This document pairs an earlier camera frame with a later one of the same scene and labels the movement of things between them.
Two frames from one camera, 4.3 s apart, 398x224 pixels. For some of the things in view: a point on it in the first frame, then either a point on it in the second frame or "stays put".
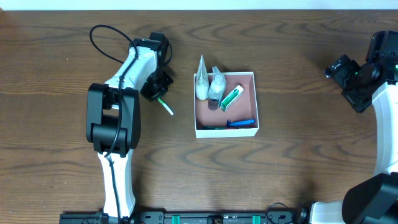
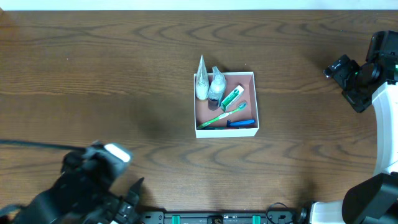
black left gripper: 157,89 -> 125,205
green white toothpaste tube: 208,127 stays put
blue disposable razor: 238,123 stays put
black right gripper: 339,70 stays put
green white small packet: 232,96 stays put
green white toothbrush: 167,108 -> 241,106
